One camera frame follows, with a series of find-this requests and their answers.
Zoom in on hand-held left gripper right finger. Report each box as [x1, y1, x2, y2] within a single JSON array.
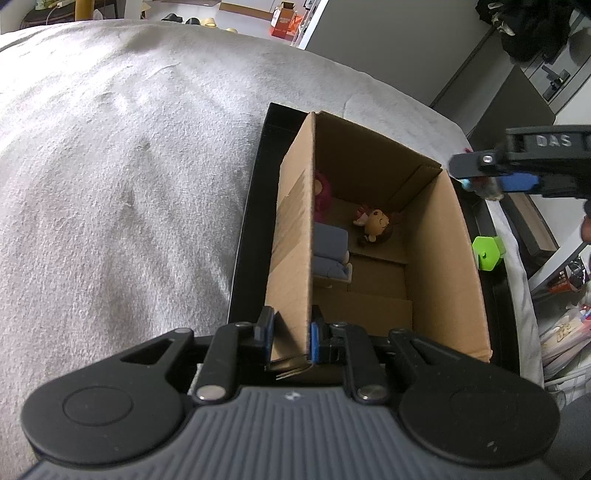
[[310, 305, 467, 406]]

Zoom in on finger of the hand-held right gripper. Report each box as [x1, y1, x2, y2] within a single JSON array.
[[449, 148, 509, 180], [501, 174, 591, 198]]

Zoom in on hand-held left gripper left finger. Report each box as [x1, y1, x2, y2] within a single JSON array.
[[120, 307, 277, 405]]

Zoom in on small multicoloured toy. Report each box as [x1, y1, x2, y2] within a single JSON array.
[[462, 178, 505, 202]]

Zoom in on lavender toy sofa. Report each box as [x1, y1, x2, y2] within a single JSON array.
[[313, 223, 354, 283]]

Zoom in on black tray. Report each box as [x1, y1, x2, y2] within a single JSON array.
[[228, 102, 523, 385]]

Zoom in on brown-haired doll figurine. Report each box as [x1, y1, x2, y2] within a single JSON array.
[[353, 208, 394, 247]]

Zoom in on brown cardboard box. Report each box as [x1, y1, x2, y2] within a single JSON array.
[[264, 111, 493, 385]]

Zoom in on pink figurine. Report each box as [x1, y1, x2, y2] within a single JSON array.
[[314, 171, 334, 222]]

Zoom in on grey upright panel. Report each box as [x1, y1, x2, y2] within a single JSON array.
[[429, 18, 556, 149]]

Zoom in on green toy cup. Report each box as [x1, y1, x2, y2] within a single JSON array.
[[472, 234, 507, 272]]

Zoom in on white desk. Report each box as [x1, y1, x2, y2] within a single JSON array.
[[529, 231, 591, 301]]

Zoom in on orange packets under desk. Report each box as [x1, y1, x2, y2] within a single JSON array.
[[547, 258, 591, 296]]

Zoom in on dark hanging clothes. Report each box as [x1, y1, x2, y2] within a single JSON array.
[[475, 0, 583, 64]]

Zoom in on orange cardboard box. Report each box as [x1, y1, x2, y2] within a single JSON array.
[[270, 2, 299, 39]]

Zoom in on black door handle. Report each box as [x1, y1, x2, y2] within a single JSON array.
[[541, 65, 571, 103]]

